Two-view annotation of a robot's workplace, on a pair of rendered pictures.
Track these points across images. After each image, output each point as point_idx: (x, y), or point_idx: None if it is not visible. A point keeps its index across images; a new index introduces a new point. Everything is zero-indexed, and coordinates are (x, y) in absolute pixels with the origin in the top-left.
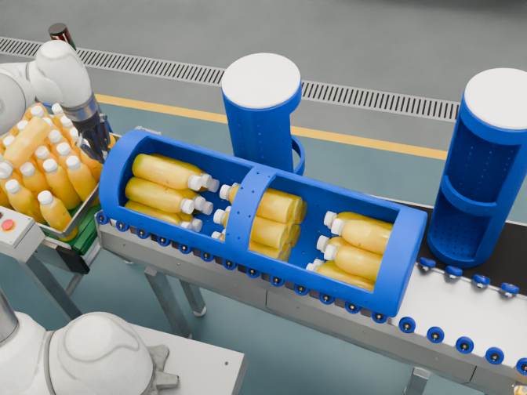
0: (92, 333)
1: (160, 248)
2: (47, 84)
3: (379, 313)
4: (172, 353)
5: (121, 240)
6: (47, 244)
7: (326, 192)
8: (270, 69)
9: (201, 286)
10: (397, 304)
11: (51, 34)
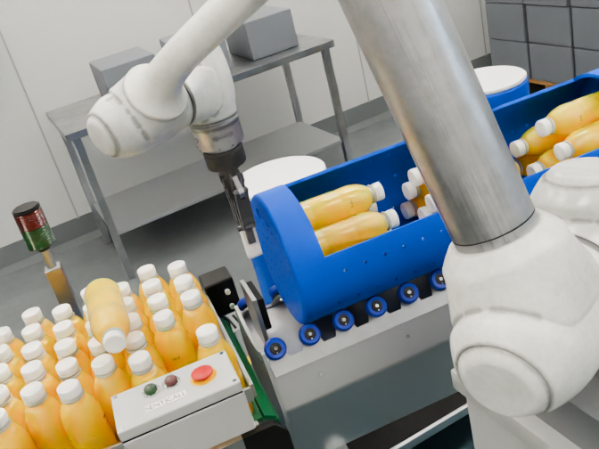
0: (584, 166)
1: (375, 328)
2: (205, 73)
3: None
4: None
5: (313, 369)
6: (225, 445)
7: None
8: (275, 168)
9: (415, 406)
10: None
11: (23, 213)
